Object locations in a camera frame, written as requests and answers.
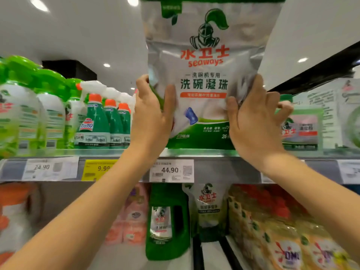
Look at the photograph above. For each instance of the person's left forearm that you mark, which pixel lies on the person's left forearm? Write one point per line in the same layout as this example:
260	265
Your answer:
73	222

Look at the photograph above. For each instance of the yellow price tag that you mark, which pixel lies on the yellow price tag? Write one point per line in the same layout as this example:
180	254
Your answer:
98	170

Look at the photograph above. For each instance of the person's right forearm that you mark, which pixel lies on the person's right forearm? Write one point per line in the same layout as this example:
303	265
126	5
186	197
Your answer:
315	199

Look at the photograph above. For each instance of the row of green pump bottles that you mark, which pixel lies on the row of green pump bottles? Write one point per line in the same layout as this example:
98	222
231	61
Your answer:
34	109

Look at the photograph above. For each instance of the person's right hand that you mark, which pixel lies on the person's right hand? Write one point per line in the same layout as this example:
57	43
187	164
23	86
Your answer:
256	126

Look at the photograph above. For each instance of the row of yellow red-capped bottles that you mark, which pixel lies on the row of yellow red-capped bottles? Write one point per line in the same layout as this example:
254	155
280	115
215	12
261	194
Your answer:
292	239

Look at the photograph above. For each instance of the pink twin spray bottle pack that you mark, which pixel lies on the pink twin spray bottle pack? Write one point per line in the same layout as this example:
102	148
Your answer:
129	219

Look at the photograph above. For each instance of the small green white cleaner pouch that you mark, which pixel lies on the small green white cleaner pouch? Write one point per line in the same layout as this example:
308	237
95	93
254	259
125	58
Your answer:
343	109

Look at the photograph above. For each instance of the white price tag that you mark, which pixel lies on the white price tag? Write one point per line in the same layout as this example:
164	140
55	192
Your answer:
171	171
350	171
50	168
267	178

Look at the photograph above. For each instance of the green capped cleaner bottle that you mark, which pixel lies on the green capped cleaner bottle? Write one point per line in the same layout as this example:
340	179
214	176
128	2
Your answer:
166	222

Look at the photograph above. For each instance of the person's left hand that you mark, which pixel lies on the person's left hand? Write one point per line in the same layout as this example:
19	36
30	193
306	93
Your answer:
152	123

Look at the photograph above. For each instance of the large green white cleaner pouch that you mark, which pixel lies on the large green white cleaner pouch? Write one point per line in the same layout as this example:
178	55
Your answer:
208	53
208	202

